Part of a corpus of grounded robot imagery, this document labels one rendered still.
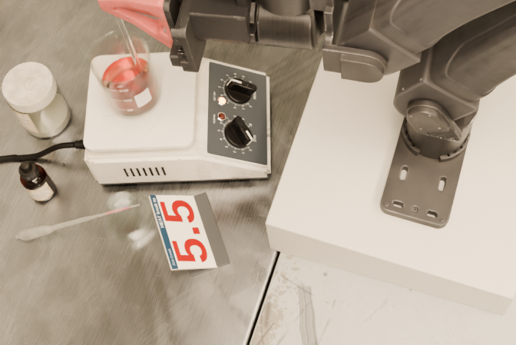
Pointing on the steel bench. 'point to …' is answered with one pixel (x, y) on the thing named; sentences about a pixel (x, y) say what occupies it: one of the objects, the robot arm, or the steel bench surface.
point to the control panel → (214, 145)
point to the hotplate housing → (120, 160)
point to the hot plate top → (168, 123)
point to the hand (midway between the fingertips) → (108, 1)
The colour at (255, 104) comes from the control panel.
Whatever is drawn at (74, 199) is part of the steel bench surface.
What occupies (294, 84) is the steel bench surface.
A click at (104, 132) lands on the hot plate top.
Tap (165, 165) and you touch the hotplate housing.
